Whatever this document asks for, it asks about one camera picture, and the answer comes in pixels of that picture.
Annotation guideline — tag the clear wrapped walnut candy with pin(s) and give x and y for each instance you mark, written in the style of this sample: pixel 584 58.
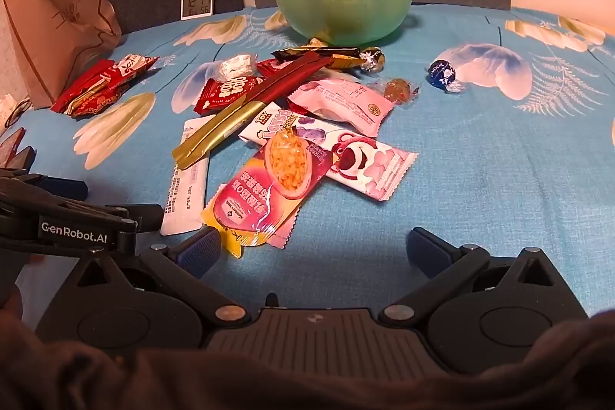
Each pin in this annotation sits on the clear wrapped walnut candy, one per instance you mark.
pixel 317 42

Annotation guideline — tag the pink bear print packet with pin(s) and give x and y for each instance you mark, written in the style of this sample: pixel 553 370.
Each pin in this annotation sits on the pink bear print packet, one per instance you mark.
pixel 365 160

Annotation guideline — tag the dark red gold stick packet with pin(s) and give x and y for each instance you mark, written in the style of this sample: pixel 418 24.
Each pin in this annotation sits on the dark red gold stick packet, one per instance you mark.
pixel 269 95

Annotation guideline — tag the black foil chocolate ball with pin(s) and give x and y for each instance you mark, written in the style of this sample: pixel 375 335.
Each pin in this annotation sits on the black foil chocolate ball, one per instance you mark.
pixel 374 57

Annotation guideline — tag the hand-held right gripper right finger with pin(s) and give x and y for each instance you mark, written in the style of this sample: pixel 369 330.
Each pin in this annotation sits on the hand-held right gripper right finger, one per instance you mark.
pixel 430 249

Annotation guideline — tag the red gold ornate packet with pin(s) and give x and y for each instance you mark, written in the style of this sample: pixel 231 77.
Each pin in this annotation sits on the red gold ornate packet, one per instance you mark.
pixel 101 100

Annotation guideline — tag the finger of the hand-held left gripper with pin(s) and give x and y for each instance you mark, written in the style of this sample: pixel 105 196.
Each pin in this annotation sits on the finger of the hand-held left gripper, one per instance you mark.
pixel 62 189
pixel 144 215

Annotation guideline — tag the white digital clock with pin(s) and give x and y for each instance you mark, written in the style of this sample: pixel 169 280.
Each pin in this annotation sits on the white digital clock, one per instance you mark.
pixel 197 5

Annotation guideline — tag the blue foil chocolate ball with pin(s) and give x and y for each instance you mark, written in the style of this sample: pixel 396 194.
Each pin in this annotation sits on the blue foil chocolate ball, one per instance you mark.
pixel 442 74

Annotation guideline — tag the dark brown object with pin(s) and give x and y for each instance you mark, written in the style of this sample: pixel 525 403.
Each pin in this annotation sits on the dark brown object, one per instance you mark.
pixel 17 150

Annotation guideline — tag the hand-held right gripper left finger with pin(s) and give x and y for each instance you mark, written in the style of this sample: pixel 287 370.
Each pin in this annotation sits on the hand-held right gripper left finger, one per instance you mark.
pixel 199 251

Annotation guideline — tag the green plastic bowl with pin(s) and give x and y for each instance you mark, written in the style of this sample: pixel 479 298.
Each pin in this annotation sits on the green plastic bowl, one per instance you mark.
pixel 341 11

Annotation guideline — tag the clear brown candy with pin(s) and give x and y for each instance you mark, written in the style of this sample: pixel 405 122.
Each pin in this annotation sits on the clear brown candy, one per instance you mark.
pixel 398 90

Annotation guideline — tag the plain red packet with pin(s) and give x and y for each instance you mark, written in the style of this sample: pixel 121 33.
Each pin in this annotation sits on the plain red packet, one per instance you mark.
pixel 79 88

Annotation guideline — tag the black gold packet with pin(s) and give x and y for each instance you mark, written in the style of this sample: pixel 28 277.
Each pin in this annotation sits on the black gold packet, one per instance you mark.
pixel 312 52

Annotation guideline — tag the pink yellow fruit packet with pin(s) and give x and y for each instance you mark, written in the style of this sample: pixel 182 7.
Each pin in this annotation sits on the pink yellow fruit packet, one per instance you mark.
pixel 259 198

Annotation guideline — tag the blue floral cloth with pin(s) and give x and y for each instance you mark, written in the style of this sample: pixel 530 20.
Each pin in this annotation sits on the blue floral cloth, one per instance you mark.
pixel 480 174

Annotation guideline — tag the pink pillow packet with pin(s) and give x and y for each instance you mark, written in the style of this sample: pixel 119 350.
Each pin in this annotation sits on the pink pillow packet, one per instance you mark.
pixel 336 102

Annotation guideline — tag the white nougat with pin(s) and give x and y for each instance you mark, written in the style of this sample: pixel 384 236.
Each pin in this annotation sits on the white nougat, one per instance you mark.
pixel 235 66

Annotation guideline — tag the dark red white-lettered packet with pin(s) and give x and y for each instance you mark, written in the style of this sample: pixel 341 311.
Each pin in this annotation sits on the dark red white-lettered packet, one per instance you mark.
pixel 226 93

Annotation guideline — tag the red white candy packet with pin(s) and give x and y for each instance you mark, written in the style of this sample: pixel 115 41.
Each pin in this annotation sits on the red white candy packet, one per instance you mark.
pixel 129 66

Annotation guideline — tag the white long sachet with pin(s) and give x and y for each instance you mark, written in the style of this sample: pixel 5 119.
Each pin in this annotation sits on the white long sachet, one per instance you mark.
pixel 185 194

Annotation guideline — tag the brown paper bag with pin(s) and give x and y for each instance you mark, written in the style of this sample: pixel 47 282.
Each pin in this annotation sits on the brown paper bag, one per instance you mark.
pixel 57 30

